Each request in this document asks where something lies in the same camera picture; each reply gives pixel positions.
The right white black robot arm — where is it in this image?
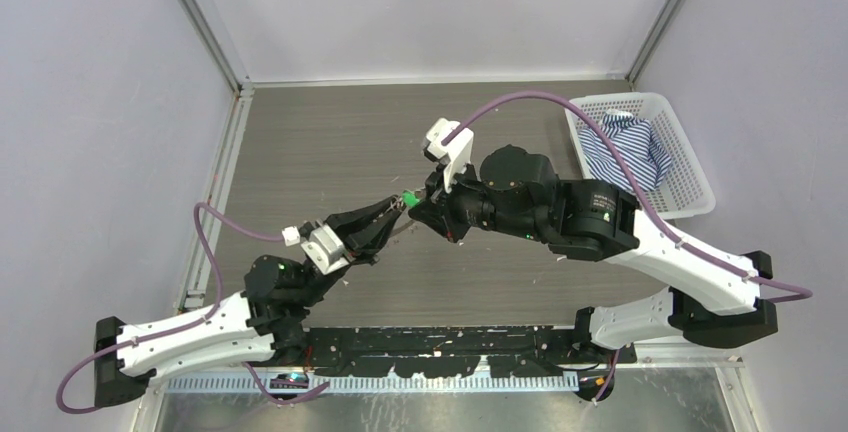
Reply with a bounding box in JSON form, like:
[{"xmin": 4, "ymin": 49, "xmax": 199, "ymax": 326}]
[{"xmin": 409, "ymin": 145, "xmax": 778, "ymax": 363}]

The green key tag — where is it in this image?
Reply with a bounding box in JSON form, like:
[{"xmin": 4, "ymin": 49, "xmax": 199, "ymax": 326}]
[{"xmin": 401, "ymin": 190, "xmax": 421, "ymax": 209}]

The blue striped shirt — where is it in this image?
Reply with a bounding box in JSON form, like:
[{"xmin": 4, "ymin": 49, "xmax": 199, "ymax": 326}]
[{"xmin": 578, "ymin": 109, "xmax": 673, "ymax": 193}]

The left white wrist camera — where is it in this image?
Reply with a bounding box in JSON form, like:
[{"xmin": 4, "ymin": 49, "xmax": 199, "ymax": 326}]
[{"xmin": 282, "ymin": 222, "xmax": 352, "ymax": 275}]

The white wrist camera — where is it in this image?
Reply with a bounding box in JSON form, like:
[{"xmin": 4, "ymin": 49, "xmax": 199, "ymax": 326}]
[
  {"xmin": 282, "ymin": 222, "xmax": 352, "ymax": 275},
  {"xmin": 422, "ymin": 118, "xmax": 474, "ymax": 194}
]

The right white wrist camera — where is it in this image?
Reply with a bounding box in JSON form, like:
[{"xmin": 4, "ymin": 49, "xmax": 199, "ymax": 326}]
[{"xmin": 422, "ymin": 118, "xmax": 474, "ymax": 194}]

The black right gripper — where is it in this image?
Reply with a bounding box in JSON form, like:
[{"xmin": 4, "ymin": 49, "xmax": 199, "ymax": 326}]
[{"xmin": 410, "ymin": 152, "xmax": 545, "ymax": 241}]

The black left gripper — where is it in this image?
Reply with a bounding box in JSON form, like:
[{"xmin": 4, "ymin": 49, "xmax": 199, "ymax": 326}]
[{"xmin": 297, "ymin": 194, "xmax": 406, "ymax": 306}]

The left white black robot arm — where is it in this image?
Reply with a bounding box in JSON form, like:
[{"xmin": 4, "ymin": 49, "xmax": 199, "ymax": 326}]
[{"xmin": 94, "ymin": 195, "xmax": 407, "ymax": 408}]

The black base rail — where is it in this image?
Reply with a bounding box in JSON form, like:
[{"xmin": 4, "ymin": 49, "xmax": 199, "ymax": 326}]
[{"xmin": 264, "ymin": 322, "xmax": 639, "ymax": 381}]

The white plastic basket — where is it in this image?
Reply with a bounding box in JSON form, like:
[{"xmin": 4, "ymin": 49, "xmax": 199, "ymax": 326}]
[{"xmin": 571, "ymin": 92, "xmax": 716, "ymax": 220}]

